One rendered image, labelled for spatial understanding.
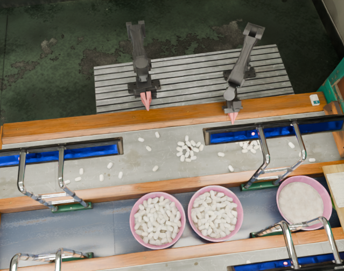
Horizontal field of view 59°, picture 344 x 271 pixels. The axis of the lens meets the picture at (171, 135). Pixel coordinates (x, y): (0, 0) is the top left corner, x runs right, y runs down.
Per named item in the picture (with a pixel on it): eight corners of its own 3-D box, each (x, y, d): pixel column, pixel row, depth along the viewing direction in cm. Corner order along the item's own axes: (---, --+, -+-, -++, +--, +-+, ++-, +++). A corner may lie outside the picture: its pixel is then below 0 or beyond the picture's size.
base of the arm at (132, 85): (160, 81, 180) (159, 72, 183) (126, 86, 179) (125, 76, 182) (161, 89, 188) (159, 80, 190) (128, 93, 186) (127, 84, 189)
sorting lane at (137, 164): (3, 146, 166) (1, 144, 165) (326, 112, 176) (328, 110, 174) (-3, 201, 154) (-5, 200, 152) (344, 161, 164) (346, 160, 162)
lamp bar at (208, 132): (202, 129, 136) (203, 122, 129) (337, 115, 139) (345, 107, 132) (204, 146, 133) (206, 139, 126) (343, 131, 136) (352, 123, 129)
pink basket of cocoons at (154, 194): (130, 199, 160) (127, 194, 151) (181, 193, 161) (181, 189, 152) (133, 253, 149) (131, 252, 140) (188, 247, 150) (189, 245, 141)
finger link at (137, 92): (153, 105, 133) (150, 87, 137) (136, 108, 132) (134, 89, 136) (153, 113, 139) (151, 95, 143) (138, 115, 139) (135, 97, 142)
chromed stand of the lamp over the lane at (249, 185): (233, 157, 169) (253, 121, 128) (268, 154, 170) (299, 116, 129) (240, 191, 161) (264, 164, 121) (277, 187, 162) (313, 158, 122)
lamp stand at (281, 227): (249, 233, 153) (278, 218, 112) (288, 228, 154) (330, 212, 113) (258, 274, 145) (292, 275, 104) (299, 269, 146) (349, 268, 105)
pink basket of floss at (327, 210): (260, 208, 158) (266, 204, 149) (288, 170, 166) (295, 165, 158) (306, 243, 151) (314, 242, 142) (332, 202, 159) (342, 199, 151)
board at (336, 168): (321, 166, 158) (322, 165, 157) (349, 163, 159) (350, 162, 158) (343, 233, 144) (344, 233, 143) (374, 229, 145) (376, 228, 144)
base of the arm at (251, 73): (259, 69, 184) (256, 59, 187) (227, 73, 183) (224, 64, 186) (256, 77, 192) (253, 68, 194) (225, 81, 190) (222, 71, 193)
